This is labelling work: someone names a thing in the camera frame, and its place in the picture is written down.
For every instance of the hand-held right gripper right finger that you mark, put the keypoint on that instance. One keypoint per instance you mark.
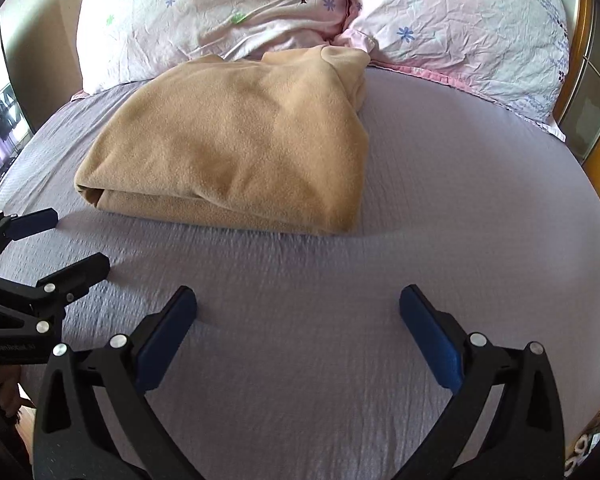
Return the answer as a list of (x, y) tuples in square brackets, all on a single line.
[(431, 342)]

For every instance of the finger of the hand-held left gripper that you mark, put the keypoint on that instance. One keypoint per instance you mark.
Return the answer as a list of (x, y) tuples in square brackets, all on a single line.
[(35, 223), (80, 272)]

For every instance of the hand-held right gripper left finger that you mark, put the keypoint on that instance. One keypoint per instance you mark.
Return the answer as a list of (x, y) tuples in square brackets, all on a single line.
[(164, 342)]

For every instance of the tan fleece garment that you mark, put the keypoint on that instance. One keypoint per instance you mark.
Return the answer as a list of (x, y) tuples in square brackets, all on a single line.
[(230, 150)]

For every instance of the person's left hand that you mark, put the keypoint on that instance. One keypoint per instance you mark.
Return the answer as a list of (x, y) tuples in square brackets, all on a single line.
[(7, 390)]

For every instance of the lavender bed sheet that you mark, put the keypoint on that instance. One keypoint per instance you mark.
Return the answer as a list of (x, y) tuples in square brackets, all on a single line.
[(330, 285)]

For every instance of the printed cardboard box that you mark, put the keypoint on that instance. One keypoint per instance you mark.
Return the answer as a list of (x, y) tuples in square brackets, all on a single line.
[(587, 450)]

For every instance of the pink floral pillow tree print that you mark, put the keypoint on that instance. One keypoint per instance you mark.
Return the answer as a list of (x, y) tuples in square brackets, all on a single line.
[(180, 15)]

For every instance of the pink floral pillow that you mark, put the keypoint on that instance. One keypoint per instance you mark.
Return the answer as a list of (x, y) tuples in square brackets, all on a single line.
[(455, 25)]

